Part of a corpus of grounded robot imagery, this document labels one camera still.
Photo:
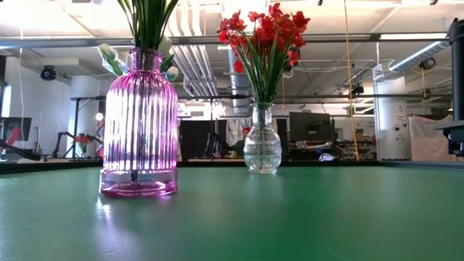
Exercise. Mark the clear glass vase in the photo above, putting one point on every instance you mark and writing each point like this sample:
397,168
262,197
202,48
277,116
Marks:
262,148

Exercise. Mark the background black robot arm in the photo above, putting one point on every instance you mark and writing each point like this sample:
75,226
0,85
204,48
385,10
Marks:
58,143

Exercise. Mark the purple ribbed glass vase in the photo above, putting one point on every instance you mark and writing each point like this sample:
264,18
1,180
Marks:
139,127

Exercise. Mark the background red flowers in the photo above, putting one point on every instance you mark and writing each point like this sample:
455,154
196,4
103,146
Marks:
82,138

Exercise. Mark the person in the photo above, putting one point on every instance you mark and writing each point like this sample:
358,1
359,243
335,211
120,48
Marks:
239,146

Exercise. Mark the black computer monitor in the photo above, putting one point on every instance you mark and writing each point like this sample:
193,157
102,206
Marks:
310,127
21,125

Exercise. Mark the small white object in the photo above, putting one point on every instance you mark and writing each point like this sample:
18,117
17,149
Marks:
327,157

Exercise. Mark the green table mat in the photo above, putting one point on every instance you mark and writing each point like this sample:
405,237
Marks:
290,232

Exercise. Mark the round white lamp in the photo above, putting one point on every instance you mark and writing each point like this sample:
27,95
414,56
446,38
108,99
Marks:
99,116

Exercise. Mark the white round column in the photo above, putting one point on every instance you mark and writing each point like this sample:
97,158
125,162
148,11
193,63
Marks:
389,119

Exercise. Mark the pale cloth cover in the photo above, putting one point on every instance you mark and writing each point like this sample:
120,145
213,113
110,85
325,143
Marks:
427,141

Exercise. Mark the computer desk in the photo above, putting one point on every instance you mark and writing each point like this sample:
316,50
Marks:
455,137

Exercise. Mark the black pole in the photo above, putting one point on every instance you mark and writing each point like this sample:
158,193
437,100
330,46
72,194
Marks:
457,72

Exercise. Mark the silver ventilation duct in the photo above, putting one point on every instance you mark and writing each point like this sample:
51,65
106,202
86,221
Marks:
235,87

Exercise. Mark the black frame stand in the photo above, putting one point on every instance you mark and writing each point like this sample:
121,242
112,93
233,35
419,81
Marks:
76,127

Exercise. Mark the white round duct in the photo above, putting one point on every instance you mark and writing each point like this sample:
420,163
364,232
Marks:
406,63

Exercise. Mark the black table frame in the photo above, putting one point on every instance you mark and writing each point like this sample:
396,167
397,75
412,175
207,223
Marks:
417,164

